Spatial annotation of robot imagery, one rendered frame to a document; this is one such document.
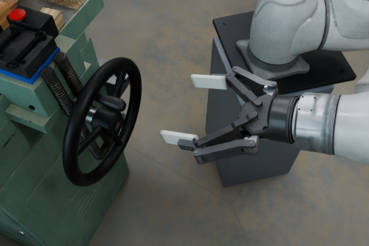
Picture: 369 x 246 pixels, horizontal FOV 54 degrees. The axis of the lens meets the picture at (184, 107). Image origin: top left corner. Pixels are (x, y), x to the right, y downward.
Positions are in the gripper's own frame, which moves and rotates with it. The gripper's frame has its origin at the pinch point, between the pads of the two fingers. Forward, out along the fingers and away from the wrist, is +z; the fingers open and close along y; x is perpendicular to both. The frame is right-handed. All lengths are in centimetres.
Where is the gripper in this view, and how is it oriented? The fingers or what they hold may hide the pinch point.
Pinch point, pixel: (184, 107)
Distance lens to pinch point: 66.1
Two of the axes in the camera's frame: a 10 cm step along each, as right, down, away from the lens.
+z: -8.6, -1.0, 4.9
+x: 3.2, 6.5, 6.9
